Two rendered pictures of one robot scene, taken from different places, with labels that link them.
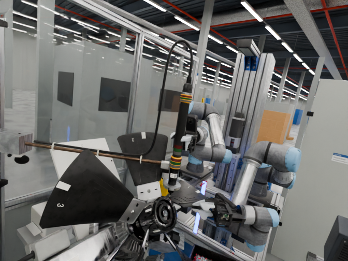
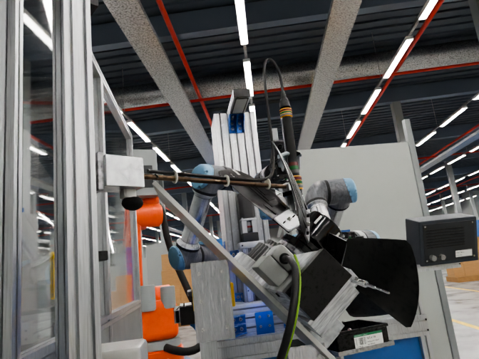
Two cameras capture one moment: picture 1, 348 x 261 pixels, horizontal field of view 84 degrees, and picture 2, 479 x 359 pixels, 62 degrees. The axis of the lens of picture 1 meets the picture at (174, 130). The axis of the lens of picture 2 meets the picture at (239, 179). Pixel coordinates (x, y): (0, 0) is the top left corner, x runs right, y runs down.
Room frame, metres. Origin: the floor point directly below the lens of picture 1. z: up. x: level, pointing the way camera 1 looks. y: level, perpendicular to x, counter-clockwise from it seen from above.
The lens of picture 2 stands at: (-0.15, 0.96, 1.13)
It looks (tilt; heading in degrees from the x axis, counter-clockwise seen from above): 12 degrees up; 320
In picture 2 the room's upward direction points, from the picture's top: 6 degrees counter-clockwise
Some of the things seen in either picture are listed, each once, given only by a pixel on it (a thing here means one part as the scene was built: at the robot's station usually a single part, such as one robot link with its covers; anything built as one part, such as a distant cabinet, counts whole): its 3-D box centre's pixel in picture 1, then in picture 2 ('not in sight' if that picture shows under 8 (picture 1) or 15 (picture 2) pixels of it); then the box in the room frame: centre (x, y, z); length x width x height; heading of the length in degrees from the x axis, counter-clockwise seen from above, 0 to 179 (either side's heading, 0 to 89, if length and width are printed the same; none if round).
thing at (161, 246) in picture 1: (162, 238); not in sight; (0.78, -0.03, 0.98); 0.20 x 0.16 x 0.20; 57
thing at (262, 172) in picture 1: (261, 170); not in sight; (1.32, -0.66, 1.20); 0.13 x 0.12 x 0.14; 56
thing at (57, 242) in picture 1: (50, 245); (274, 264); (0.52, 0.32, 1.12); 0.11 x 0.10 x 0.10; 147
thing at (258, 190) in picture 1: (257, 185); not in sight; (1.32, -0.65, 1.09); 0.15 x 0.15 x 0.10
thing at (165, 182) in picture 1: (171, 174); (296, 199); (0.73, -0.02, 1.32); 0.09 x 0.07 x 0.10; 92
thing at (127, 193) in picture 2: (22, 157); (132, 200); (0.71, 0.56, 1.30); 0.05 x 0.04 x 0.05; 92
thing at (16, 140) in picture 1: (12, 141); (116, 174); (0.70, 0.60, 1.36); 0.10 x 0.07 x 0.08; 92
